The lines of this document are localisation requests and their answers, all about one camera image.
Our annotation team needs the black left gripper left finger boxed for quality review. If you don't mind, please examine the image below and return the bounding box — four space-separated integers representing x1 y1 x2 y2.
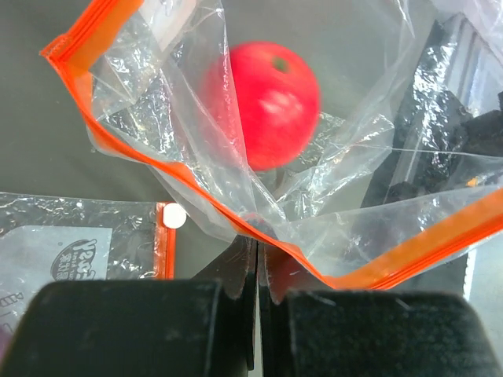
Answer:
1 236 258 376

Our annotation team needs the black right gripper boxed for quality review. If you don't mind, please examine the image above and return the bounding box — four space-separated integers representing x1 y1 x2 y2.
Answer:
362 19 502 207

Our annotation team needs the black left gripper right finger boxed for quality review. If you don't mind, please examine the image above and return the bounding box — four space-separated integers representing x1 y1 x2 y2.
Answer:
257 243 502 376

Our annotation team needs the clear zip bag orange seal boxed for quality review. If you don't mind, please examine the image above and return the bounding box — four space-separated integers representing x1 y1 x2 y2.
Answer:
42 1 502 289

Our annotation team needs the red fake apple in bag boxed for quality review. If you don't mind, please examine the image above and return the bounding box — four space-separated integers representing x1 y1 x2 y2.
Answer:
200 41 321 171

